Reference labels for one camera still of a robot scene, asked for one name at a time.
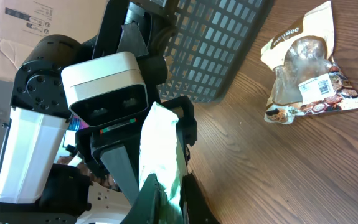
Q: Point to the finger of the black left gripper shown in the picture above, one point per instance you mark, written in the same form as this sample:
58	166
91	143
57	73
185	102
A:
118	164

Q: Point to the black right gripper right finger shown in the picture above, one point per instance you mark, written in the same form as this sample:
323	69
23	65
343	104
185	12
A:
194	206

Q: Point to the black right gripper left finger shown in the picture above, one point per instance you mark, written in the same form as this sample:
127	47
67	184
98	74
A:
146	207

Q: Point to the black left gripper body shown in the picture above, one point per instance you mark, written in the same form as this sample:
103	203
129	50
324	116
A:
92	143

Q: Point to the light teal snack packet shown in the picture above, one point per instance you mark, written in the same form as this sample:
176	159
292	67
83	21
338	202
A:
161	154

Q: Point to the cream brown bread bag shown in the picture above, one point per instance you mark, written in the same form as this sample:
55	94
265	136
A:
308	80

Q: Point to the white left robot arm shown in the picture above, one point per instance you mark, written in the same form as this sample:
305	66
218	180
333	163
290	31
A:
43	178

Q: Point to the brown cardboard box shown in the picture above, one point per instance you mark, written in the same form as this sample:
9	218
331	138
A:
23	23

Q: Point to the dark grey plastic basket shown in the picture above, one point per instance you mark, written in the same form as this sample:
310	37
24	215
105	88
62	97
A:
213	38

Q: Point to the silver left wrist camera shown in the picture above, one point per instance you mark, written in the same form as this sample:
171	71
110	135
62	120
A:
105	89

